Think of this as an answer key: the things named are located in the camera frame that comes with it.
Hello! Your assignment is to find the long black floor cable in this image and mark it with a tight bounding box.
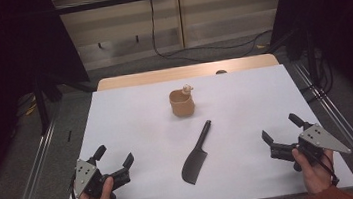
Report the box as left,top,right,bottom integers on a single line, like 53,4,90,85
147,0,276,69

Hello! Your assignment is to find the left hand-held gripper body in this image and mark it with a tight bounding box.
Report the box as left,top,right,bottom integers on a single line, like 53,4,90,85
69,150,133,199

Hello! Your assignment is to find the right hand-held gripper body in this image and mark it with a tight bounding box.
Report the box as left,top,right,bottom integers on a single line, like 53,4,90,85
266,117,353,175

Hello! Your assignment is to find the black metal stand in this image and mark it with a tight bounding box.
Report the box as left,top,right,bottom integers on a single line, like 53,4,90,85
31,72,52,135
302,28,321,89

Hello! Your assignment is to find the right hand-held gripper cable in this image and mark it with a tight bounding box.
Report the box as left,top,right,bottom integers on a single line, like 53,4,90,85
304,143,341,190

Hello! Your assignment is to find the metal floor rail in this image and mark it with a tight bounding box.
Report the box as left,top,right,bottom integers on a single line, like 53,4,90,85
291,55,353,199
0,116,67,199

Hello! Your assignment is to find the black kitchen knife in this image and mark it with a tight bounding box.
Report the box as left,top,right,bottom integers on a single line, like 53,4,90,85
175,119,219,187

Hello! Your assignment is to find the tan cup with small figure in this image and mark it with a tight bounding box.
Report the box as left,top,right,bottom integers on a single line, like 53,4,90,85
167,84,197,119

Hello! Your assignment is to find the person's right hand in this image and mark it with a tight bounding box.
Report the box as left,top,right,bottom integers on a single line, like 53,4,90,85
291,143,339,197

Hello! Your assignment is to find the bundle of black cables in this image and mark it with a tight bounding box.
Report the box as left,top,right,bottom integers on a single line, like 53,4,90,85
295,47,337,103

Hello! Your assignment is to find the light wooden table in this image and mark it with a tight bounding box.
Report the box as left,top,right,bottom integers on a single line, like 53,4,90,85
94,52,281,92

